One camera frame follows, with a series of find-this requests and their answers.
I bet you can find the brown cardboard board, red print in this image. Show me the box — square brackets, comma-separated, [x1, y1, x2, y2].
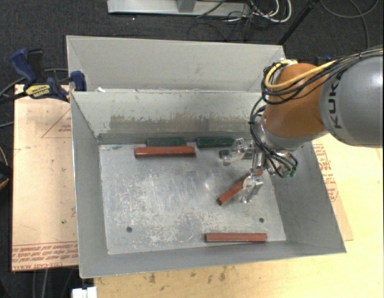
[11, 84, 354, 273]

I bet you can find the red-brown flat block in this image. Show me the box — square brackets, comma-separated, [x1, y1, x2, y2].
[134, 145, 197, 159]
[204, 232, 269, 244]
[216, 170, 264, 207]

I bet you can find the dark green flat block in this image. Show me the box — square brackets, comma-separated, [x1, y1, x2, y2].
[195, 137, 236, 150]
[218, 148, 253, 161]
[146, 137, 187, 147]

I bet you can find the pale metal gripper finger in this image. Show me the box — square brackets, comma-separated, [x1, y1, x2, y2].
[222, 137, 252, 167]
[239, 171, 265, 205]

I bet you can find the grey metal bin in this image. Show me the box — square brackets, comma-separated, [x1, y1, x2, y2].
[66, 35, 347, 279]

